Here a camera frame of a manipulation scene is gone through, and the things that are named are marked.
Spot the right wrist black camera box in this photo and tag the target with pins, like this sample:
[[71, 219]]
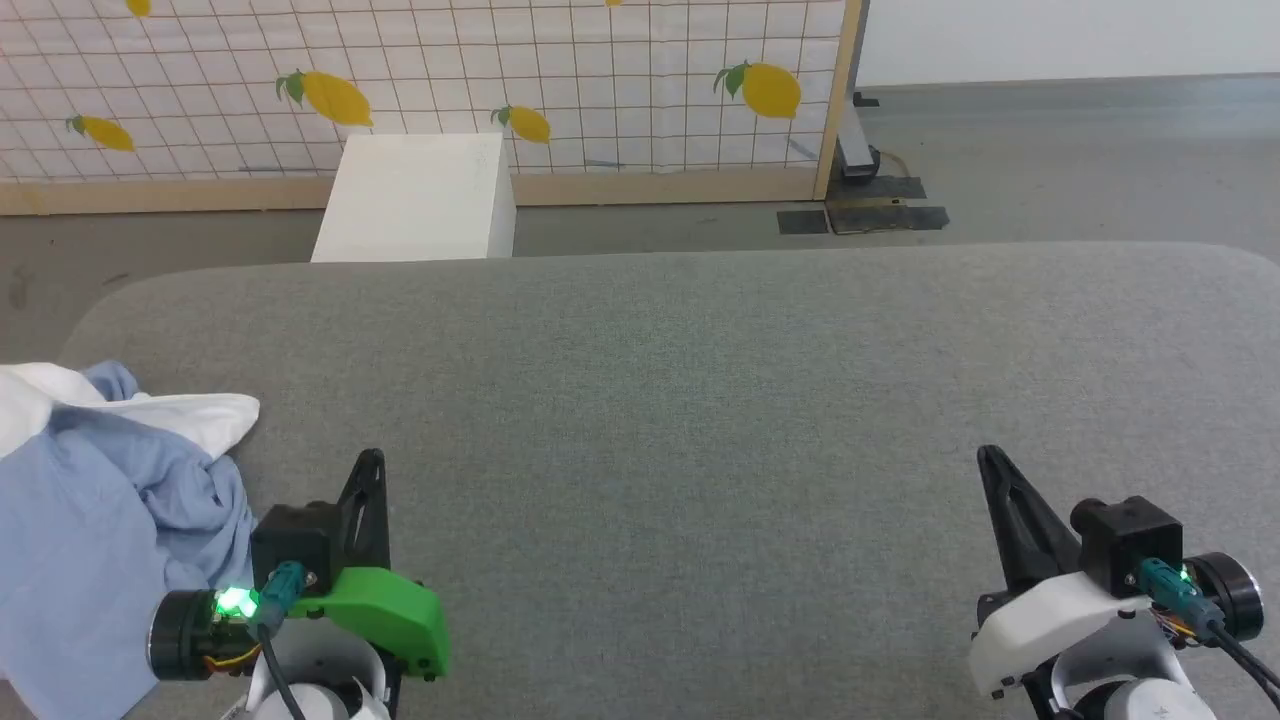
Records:
[[1130, 540]]

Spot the lemon print grid screen panel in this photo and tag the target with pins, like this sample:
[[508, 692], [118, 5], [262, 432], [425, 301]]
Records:
[[600, 60]]

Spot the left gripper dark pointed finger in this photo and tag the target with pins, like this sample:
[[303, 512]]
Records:
[[370, 520]]

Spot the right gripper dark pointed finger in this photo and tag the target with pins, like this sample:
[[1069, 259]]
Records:
[[1025, 540]]

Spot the white rectangular box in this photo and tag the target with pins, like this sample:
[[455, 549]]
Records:
[[420, 200]]

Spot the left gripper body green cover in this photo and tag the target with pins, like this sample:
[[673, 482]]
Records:
[[390, 610]]

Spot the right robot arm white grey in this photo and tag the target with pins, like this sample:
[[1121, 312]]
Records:
[[1130, 680]]

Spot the black floor mat under foot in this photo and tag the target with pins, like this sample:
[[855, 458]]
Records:
[[895, 188]]

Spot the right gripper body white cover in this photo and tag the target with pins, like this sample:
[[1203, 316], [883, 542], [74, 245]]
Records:
[[1050, 620]]

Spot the light blue shirt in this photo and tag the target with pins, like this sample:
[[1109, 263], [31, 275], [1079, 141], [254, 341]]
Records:
[[80, 520]]

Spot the grey metal screen foot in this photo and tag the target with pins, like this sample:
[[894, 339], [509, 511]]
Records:
[[855, 145]]

